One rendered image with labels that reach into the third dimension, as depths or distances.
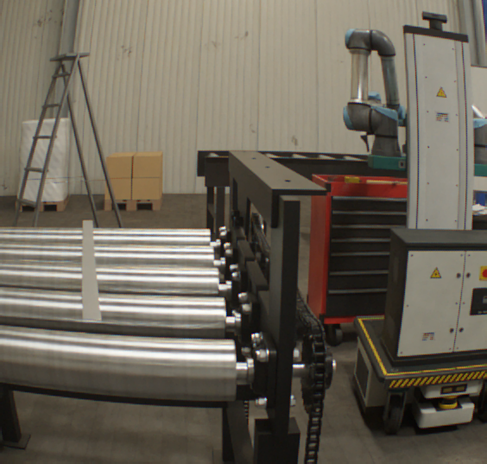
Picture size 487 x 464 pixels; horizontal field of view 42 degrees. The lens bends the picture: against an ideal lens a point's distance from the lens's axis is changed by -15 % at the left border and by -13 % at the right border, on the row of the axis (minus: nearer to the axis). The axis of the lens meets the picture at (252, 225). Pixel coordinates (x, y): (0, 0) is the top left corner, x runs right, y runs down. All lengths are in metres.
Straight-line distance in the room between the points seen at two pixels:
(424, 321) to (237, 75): 9.35
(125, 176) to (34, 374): 8.59
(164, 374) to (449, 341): 1.84
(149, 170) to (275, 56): 3.38
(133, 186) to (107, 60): 3.01
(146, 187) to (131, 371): 8.58
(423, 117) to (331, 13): 9.14
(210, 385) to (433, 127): 2.16
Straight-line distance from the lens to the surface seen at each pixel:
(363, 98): 3.25
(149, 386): 1.17
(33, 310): 1.48
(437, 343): 2.82
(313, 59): 11.95
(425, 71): 3.11
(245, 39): 11.84
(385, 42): 3.29
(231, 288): 1.74
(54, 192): 9.82
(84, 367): 1.17
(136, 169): 9.69
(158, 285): 1.72
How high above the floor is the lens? 1.28
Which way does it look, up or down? 9 degrees down
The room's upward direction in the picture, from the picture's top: 1 degrees clockwise
